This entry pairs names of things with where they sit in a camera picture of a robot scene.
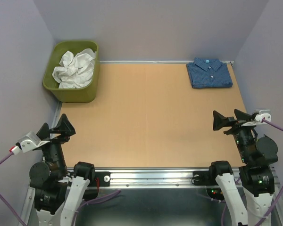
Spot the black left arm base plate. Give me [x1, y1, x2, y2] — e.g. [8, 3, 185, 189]
[88, 171, 110, 188]

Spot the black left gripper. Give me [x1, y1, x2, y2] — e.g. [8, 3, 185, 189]
[38, 112, 76, 174]

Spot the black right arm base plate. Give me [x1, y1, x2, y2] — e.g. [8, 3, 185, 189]
[191, 170, 217, 186]

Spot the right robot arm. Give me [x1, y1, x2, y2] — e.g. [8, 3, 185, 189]
[208, 109, 278, 226]

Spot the white long sleeve shirt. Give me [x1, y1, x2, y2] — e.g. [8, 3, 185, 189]
[52, 48, 97, 89]

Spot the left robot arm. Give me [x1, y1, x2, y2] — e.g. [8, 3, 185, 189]
[29, 114, 96, 226]

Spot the green plastic laundry basket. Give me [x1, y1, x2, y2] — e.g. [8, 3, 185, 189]
[42, 40, 100, 103]

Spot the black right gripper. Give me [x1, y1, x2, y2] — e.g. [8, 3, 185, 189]
[213, 107, 257, 162]

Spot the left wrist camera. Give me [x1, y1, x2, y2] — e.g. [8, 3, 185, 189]
[9, 131, 50, 155]

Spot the aluminium mounting rail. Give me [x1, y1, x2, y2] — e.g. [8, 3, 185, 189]
[68, 167, 241, 189]

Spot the folded blue checked shirt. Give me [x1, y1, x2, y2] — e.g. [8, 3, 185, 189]
[186, 57, 233, 89]

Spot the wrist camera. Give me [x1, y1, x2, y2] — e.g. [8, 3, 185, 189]
[9, 131, 50, 155]
[242, 109, 272, 126]

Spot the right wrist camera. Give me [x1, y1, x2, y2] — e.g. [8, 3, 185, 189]
[242, 109, 272, 126]

